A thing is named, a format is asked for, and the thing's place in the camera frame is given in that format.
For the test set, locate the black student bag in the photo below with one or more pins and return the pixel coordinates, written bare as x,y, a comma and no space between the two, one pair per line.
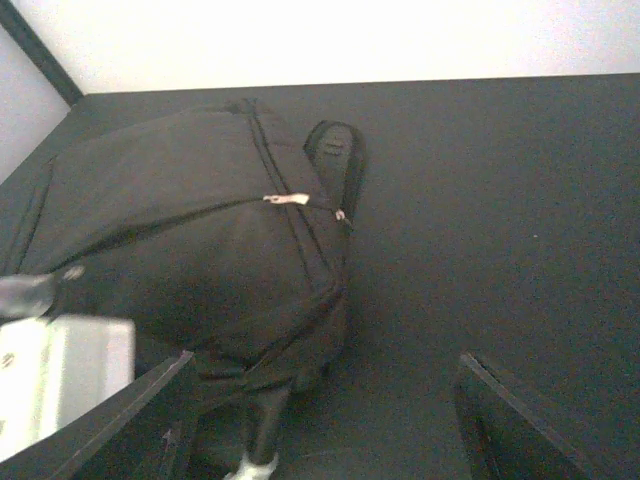
216,233

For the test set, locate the left black frame post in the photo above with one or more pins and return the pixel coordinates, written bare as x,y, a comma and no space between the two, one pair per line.
38,53

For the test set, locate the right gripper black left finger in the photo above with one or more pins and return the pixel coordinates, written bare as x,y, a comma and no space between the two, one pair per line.
145,431

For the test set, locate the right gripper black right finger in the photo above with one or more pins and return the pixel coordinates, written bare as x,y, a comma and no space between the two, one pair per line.
506,432

